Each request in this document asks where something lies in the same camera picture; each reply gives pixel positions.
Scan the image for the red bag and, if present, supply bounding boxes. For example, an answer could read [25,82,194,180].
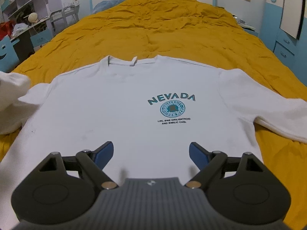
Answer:
[0,20,16,40]

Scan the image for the blue smiley chair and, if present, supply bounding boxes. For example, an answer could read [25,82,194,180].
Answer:
[0,36,20,73]

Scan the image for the white desk with shelves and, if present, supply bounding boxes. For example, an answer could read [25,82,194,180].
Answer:
[1,0,53,53]

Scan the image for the grey metal trolley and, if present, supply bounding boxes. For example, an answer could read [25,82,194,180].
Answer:
[50,5,80,35]

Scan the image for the blue white wardrobe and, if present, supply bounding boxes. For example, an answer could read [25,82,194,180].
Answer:
[259,0,306,85]

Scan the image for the white plastic bag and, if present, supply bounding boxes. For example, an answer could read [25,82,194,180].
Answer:
[12,23,29,38]

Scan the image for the blue pillow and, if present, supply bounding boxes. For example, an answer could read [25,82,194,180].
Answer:
[92,0,126,15]

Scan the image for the blue bedside table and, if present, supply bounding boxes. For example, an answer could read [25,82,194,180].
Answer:
[233,15,258,37]

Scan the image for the mustard yellow quilt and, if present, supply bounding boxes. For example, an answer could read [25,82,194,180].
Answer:
[0,0,307,230]

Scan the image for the white Nevada sweatshirt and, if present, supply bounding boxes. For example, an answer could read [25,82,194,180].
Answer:
[1,56,306,229]

